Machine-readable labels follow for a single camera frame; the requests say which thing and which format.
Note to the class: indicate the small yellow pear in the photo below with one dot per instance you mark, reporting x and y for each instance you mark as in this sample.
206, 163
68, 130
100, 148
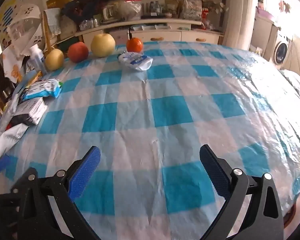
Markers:
54, 59

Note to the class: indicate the white electric kettle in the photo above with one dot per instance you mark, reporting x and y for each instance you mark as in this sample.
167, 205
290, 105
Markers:
108, 13

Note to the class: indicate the blue and white packet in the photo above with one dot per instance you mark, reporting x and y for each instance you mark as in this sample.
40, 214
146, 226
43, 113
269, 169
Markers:
43, 88

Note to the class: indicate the silver white plastic bag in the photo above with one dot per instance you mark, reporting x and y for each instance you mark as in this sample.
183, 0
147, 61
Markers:
8, 136

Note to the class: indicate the white curtain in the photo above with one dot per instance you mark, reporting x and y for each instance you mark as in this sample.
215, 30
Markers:
240, 15

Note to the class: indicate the white filled plastic bag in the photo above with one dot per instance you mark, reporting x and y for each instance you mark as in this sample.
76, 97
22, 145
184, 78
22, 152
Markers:
130, 10

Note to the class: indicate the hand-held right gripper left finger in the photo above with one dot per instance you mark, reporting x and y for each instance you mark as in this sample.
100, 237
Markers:
86, 172

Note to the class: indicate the white and black packet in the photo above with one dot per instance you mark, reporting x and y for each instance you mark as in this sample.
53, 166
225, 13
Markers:
31, 110

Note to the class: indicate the orange tangerine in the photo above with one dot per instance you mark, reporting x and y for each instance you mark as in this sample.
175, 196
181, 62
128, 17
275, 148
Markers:
134, 45

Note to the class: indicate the blue checked tablecloth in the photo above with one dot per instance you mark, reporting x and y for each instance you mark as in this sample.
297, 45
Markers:
165, 110

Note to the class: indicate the dark blue wrapped bouquet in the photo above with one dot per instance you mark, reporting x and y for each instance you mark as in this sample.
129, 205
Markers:
80, 7

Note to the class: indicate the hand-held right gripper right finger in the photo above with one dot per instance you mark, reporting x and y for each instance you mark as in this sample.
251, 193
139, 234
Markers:
215, 172

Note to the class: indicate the white washing machine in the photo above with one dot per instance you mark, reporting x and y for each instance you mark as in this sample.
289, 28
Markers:
281, 51

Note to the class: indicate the large yellow apple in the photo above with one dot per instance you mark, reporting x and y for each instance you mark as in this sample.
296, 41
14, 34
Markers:
103, 45

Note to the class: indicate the pink metal case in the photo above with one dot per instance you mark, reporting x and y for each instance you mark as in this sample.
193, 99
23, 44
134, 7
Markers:
118, 37

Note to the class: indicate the cream television cabinet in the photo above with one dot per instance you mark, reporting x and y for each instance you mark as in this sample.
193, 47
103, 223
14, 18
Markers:
165, 31

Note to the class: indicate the clear plastic bag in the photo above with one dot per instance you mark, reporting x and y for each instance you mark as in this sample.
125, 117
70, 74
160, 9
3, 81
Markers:
191, 8

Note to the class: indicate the upright white plastic bottle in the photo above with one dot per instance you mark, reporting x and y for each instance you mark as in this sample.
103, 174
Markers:
37, 57

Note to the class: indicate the wooden chair with lace cover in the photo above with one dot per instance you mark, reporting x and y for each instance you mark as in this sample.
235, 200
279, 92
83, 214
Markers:
52, 22

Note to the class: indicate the red apple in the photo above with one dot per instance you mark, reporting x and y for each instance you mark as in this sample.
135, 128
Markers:
78, 52

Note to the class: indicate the white mesh food cover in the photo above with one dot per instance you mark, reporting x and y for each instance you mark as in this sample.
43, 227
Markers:
25, 27

